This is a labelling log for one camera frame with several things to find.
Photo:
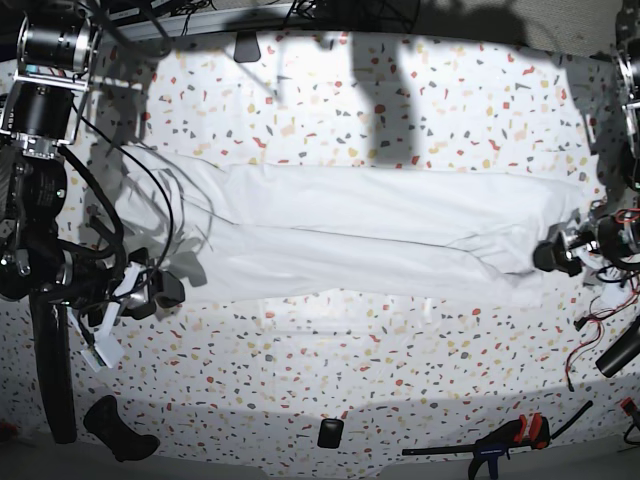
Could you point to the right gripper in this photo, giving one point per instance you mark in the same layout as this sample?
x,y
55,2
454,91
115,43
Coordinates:
x,y
145,288

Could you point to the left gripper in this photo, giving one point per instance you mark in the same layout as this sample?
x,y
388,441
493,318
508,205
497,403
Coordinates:
x,y
596,248

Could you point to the white T-shirt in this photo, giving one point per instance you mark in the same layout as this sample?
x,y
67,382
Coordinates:
x,y
249,232

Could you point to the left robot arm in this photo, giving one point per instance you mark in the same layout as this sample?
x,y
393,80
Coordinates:
x,y
613,136

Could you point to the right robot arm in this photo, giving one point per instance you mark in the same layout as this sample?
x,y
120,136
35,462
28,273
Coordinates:
x,y
57,48

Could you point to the long black pouch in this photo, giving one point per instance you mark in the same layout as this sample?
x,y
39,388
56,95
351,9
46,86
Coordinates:
x,y
51,347

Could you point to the black cylinder flashlight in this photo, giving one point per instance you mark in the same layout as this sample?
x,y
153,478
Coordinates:
x,y
621,352

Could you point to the black game controller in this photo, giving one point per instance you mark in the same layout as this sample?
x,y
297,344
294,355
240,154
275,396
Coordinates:
x,y
103,421

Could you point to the thin black rod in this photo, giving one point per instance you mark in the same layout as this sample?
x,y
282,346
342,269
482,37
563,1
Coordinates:
x,y
571,421

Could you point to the black orange bar clamp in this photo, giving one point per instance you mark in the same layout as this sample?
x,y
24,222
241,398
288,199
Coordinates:
x,y
489,449

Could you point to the small black case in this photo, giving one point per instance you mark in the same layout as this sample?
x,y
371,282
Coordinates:
x,y
330,433

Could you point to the black clip at table edge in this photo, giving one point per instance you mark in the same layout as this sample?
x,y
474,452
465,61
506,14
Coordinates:
x,y
247,49

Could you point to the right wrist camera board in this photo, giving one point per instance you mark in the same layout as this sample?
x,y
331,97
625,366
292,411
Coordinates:
x,y
93,360

